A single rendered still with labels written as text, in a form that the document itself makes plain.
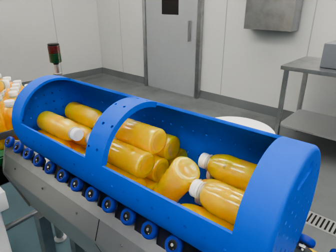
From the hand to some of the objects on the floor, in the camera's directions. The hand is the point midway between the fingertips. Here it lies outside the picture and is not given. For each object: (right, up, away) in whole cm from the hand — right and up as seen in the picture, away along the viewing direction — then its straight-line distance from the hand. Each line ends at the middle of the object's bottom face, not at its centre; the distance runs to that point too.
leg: (+20, -128, +43) cm, 137 cm away
